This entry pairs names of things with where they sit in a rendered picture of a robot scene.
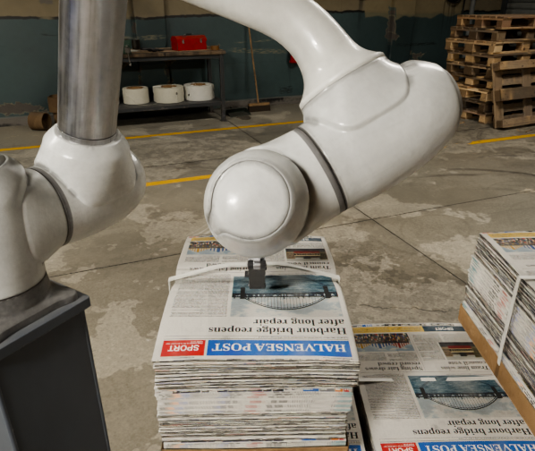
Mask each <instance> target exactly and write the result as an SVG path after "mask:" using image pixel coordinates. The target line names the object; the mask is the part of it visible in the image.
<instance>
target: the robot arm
mask: <svg viewBox="0 0 535 451"><path fill-rule="evenodd" d="M182 1H184V2H186V3H189V4H193V5H195V6H198V7H199V8H202V9H204V10H207V11H209V12H212V13H215V14H217V15H220V16H222V17H225V18H226V19H229V20H231V21H235V22H238V23H240V24H242V25H244V26H246V27H249V28H251V29H254V30H256V31H259V32H261V33H263V34H265V35H267V36H269V37H271V38H272V39H274V40H275V41H277V42H278V43H279V44H281V45H282V46H283V47H284V48H285V49H286V50H287V51H288V52H289V53H290V54H291V55H292V57H293V58H294V60H295V61H296V63H297V64H298V66H299V68H300V70H301V74H302V77H303V82H304V91H303V95H302V99H301V103H300V105H299V107H300V109H301V111H302V114H303V124H302V125H300V126H299V127H297V128H295V129H293V130H292V131H290V132H288V133H286V134H284V135H282V136H280V137H278V138H276V139H274V140H271V141H269V142H266V143H264V144H261V145H258V146H256V147H252V148H249V149H246V150H244V151H242V152H239V153H237V154H235V155H233V156H231V157H229V158H228V159H227V160H226V161H224V162H223V163H222V164H221V165H220V166H219V167H218V168H217V169H216V170H215V172H214V173H213V174H212V175H211V177H210V179H209V181H208V184H207V187H206V190H205V195H204V213H205V218H206V221H207V224H208V227H209V230H210V231H211V233H212V234H213V235H214V237H215V238H216V239H217V241H218V242H219V243H220V244H221V245H222V246H224V247H225V248H226V249H227V250H229V251H231V252H233V253H235V254H237V255H240V256H243V257H246V258H248V262H247V267H248V270H245V273H244V277H248V278H249V288H250V289H265V288H266V282H265V275H266V270H267V263H266V258H265V257H268V256H271V255H274V254H276V253H278V252H280V251H282V250H283V249H285V248H286V247H287V246H289V245H294V244H296V243H298V242H299V241H300V240H302V239H303V238H305V237H306V236H307V235H309V234H310V233H312V232H313V231H315V230H316V229H318V228H319V227H321V226H322V225H324V224H325V223H326V222H328V221H329V220H331V219H332V218H334V217H336V216H338V215H339V214H341V213H342V212H344V211H346V210H347V209H349V208H351V207H353V206H355V205H357V204H359V203H362V202H364V201H366V200H371V199H373V198H375V197H376V196H378V195H379V194H381V193H383V192H385V191H387V190H389V189H391V188H392V187H394V186H396V185H397V184H399V183H400V182H401V181H403V180H404V179H406V178H407V177H409V176H410V175H412V174H413V173H415V172H416V171H418V170H419V169H420V168H421V167H423V166H424V165H425V164H427V163H428V162H429V161H430V160H431V159H432V158H433V157H434V156H435V155H436V154H437V153H438V152H439V151H440V150H441V149H442V148H443V147H444V146H445V145H446V144H447V143H448V142H449V141H450V140H451V139H452V137H453V136H454V134H455V132H456V130H457V128H458V126H459V123H460V118H461V115H462V112H463V101H462V96H461V92H460V90H459V88H458V85H457V83H456V81H455V79H454V77H453V76H452V75H451V74H450V73H449V72H448V71H447V70H445V69H443V68H442V67H441V66H440V65H438V64H434V63H431V62H426V61H419V60H410V61H406V62H404V63H402V64H398V63H394V62H392V61H390V60H389V59H387V57H386V56H385V54H384V53H383V52H375V51H370V50H367V49H365V48H363V47H360V46H359V45H358V44H356V43H355V42H354V41H353V40H352V39H351V37H350V36H349V35H348V34H347V33H346V32H345V30H344V29H343V28H342V27H341V26H340V25H339V23H338V22H337V21H336V20H335V19H334V18H333V17H332V16H331V15H330V14H329V13H328V12H327V11H326V10H325V9H323V8H322V7H321V6H320V5H319V4H318V3H316V2H315V1H314V0H182ZM127 2H128V0H59V21H58V91H57V123H56V124H55V125H54V126H53V127H51V128H50V129H49V130H48V131H47V132H46V133H45V135H44V136H43V140H42V143H41V146H40V148H39V151H38V154H37V156H36V158H35V161H34V166H31V167H28V168H24V167H23V166H22V164H21V163H20V162H18V161H17V160H15V159H14V158H12V157H9V156H7V155H5V154H2V153H0V343H2V342H3V341H4V340H5V339H6V338H7V337H8V336H10V335H12V334H14V333H16V332H17V331H19V330H21V329H23V328H25V327H27V326H28V325H29V324H31V323H33V322H35V321H36V320H38V319H41V318H42V317H44V316H46V315H47V314H49V313H50V312H52V311H55V310H56V309H58V308H60V307H62V306H64V305H67V304H69V303H72V302H75V301H76V300H77V299H78V295H77V291H76V290H75V289H73V288H70V287H64V286H61V285H58V284H56V283H54V282H52V281H50V280H49V278H48V275H47V271H46V266H45V261H46V260H48V259H49V258H50V257H51V256H52V255H54V254H55V253H56V252H57V251H58V250H59V249H60V248H61V247H62V246H65V245H66V244H69V243H74V242H78V241H79V240H82V239H84V238H87V237H89V236H92V235H93V234H96V233H99V232H101V231H103V230H105V229H107V228H108V227H110V226H112V225H114V224H116V223H118V222H119V221H121V220H123V219H124V218H125V217H127V216H128V215H129V214H131V213H132V212H133V211H134V209H135V208H136V207H137V206H138V205H139V203H140V201H141V199H142V198H143V196H144V193H145V190H146V175H145V171H144V168H143V165H142V163H141V162H140V160H139V159H138V158H137V156H136V155H135V154H134V153H133V152H132V151H131V150H130V145H129V143H128V141H127V140H126V139H125V138H124V136H123V135H122V134H121V133H120V131H119V130H118V129H117V128H116V126H117V116H118V106H119V96H120V85H121V75H122V64H123V44H124V33H125V23H126V13H127Z"/></svg>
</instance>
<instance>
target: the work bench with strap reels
mask: <svg viewBox="0 0 535 451"><path fill-rule="evenodd" d="M184 35H187V36H184ZM184 35H183V36H172V37H171V44H172V47H161V48H159V49H164V50H163V51H160V52H159V51H157V52H149V51H148V50H140V49H131V52H132V54H129V57H130V60H131V62H147V61H168V60H189V59H207V70H208V82H190V83H185V84H183V85H180V84H161V85H157V86H153V96H154V97H153V98H150V97H149V89H148V87H146V86H129V87H124V88H122V91H123V99H119V106H118V114H119V113H130V112H142V111H154V110H166V109H176V108H188V107H200V106H209V111H208V112H209V113H215V111H213V106H221V120H220V121H221V122H224V121H227V120H226V119H225V72H224V54H225V50H223V49H219V50H210V47H207V38H206V36H205V35H192V34H191V33H188V34H184ZM211 58H219V77H220V98H218V97H216V96H215V95H214V84H213V83H212V73H211ZM126 62H129V58H128V54H126V55H123V63H126Z"/></svg>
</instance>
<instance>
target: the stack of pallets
mask: <svg viewBox="0 0 535 451"><path fill-rule="evenodd" d="M470 19H473V20H475V23H474V24H470ZM528 22H529V24H528ZM450 30H451V34H450V37H449V38H446V47H445V49H447V53H448V55H447V59H446V70H447V71H448V72H449V73H450V74H451V75H452V76H453V77H454V79H455V81H456V83H457V85H458V88H459V90H460V92H461V96H462V101H463V112H462V115H461V118H462V119H471V118H478V117H479V123H483V124H486V123H493V119H492V116H493V115H494V114H492V106H494V103H492V97H491V91H492V90H493V87H491V82H492V76H491V75H490V64H493V63H498V62H504V61H515V60H528V59H535V48H532V43H533V42H535V14H526V13H520V14H462V15H457V23H456V25H455V26H451V29H450ZM463 31H469V35H467V36H463ZM518 31H520V32H521V33H522V35H521V36H517V35H518V34H517V32H518ZM490 33H492V34H490ZM459 43H464V44H465V47H459V46H458V44H459ZM509 43H512V44H516V47H510V45H509ZM459 55H466V57H465V58H459ZM514 55H518V56H517V57H514ZM459 65H461V66H464V68H460V69H459ZM459 77H464V78H465V79H459Z"/></svg>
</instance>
